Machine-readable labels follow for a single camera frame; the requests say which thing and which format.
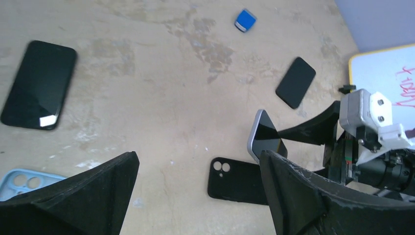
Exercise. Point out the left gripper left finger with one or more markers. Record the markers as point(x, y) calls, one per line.
point(93, 202)

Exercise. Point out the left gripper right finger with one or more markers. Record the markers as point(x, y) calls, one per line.
point(304, 203)

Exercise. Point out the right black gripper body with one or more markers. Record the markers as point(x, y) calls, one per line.
point(392, 171)

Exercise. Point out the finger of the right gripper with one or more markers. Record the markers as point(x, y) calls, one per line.
point(319, 130)

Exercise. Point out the silver-edged black phone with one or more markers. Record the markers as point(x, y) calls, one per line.
point(264, 136)

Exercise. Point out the black phone case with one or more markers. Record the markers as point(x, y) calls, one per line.
point(237, 181)

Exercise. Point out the black phone on right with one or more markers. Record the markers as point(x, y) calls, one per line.
point(295, 83)

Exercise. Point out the light blue phone case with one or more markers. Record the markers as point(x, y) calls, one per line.
point(19, 181)

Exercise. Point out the black phone on left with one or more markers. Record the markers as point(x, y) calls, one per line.
point(40, 87)

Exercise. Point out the yellow-framed whiteboard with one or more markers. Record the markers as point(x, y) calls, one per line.
point(388, 71)

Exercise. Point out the blue eraser block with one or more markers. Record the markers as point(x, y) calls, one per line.
point(245, 20)

